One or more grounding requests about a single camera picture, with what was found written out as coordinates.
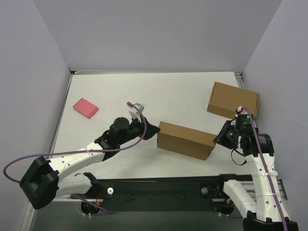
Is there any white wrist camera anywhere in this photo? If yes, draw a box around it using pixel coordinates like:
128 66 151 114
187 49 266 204
127 102 144 122
235 106 248 117

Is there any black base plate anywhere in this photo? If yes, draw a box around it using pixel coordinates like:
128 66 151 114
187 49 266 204
72 176 251 213

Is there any folded brown cardboard box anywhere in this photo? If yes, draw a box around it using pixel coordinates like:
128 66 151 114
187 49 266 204
207 82 259 119

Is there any aluminium frame rail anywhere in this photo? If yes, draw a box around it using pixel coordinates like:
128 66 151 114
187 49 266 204
241 180 288 201

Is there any small pink box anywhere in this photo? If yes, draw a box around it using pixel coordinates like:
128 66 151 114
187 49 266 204
73 98 99 119

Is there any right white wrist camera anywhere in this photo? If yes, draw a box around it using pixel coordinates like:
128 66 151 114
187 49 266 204
235 106 248 117

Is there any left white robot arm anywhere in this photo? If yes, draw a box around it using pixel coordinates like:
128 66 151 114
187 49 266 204
19 117 160 209

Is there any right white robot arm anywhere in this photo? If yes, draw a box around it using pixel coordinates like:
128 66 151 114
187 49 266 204
214 113 299 231

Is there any brown cardboard box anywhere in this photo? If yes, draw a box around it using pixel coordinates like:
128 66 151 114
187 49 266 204
157 121 216 161
207 82 259 119

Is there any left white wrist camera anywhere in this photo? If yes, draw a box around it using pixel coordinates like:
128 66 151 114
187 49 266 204
127 102 144 122

